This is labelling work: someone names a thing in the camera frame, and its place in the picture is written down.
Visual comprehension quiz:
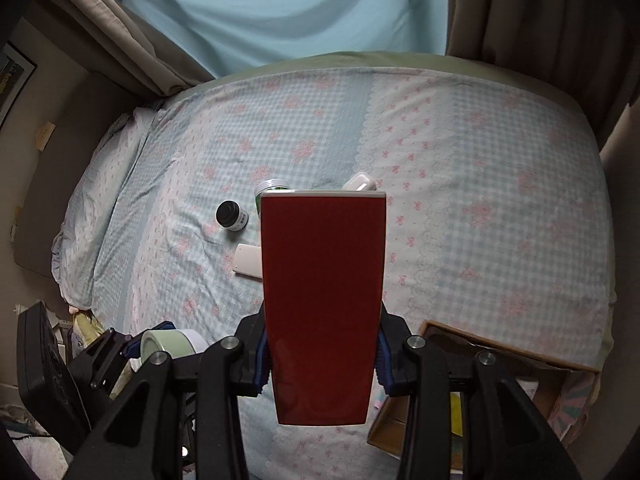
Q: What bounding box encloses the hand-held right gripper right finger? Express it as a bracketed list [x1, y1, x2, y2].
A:
[372, 302, 583, 480]

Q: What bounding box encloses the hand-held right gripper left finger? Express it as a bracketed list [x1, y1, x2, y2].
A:
[75, 310, 273, 480]

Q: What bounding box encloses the green tape roll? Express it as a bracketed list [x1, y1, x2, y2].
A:
[140, 329, 206, 364]

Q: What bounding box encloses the red rectangular box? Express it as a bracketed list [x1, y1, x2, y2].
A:
[259, 190, 389, 427]

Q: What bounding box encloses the white fluffy cloth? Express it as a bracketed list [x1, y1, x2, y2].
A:
[12, 427, 76, 480]

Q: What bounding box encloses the yellow packet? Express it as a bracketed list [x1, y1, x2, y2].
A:
[450, 393, 470, 437]

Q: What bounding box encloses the white flat remote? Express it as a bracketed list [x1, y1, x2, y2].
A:
[234, 243, 264, 279]

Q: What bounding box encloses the black lid white jar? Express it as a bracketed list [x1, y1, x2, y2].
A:
[216, 200, 251, 231]

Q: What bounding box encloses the cardboard box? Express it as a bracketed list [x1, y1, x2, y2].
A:
[367, 319, 602, 463]

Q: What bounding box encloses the checkered pillow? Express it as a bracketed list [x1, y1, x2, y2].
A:
[52, 109, 162, 307]

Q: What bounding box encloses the green jar white lid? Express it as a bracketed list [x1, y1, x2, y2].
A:
[253, 178, 292, 202]

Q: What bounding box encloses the beige padded headboard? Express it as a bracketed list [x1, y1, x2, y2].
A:
[12, 72, 151, 287]

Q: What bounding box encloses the white earbuds case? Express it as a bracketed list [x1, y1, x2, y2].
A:
[341, 172, 379, 192]

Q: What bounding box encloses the checkered floral bed sheet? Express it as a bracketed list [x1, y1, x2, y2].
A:
[52, 52, 617, 480]

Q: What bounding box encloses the beige curtain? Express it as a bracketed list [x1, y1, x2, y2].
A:
[41, 0, 217, 99]

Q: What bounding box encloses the light blue curtain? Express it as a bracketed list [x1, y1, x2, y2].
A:
[119, 0, 451, 80]

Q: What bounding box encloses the brown curtain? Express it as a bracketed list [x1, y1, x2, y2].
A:
[444, 0, 640, 162]

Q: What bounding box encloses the wall poster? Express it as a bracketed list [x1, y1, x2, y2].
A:
[0, 41, 39, 127]

